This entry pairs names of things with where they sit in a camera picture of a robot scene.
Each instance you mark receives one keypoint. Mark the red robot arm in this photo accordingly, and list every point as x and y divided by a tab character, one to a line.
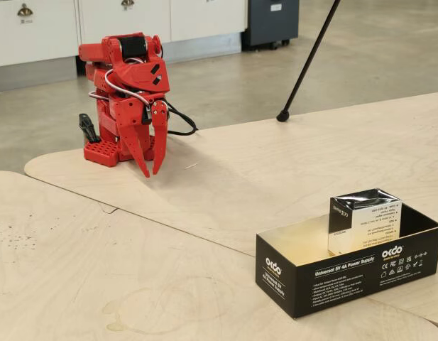
98	53

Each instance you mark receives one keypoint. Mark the black table clamp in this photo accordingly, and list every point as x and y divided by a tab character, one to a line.
86	126

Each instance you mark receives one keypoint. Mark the white cabinet door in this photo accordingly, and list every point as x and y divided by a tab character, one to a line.
208	17
98	17
44	35

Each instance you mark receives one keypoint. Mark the black tripod leg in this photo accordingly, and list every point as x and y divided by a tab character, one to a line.
304	74

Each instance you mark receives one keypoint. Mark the large black yellow open box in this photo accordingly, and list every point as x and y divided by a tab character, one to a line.
332	284

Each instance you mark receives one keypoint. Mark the small black white box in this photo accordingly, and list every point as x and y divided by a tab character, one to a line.
375	223

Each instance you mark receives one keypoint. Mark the dark grey wheeled cabinet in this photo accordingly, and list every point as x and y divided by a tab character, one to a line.
272	25

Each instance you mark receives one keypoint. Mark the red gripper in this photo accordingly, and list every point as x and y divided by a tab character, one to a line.
130	113

